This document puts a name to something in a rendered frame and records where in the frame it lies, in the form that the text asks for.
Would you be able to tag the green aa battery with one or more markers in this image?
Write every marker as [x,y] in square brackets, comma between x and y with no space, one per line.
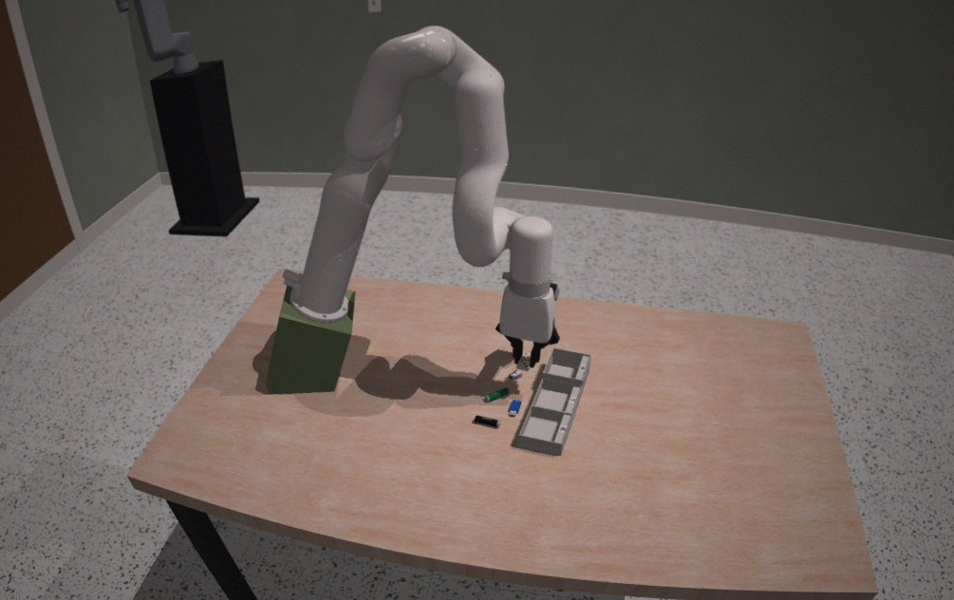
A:
[497,394]

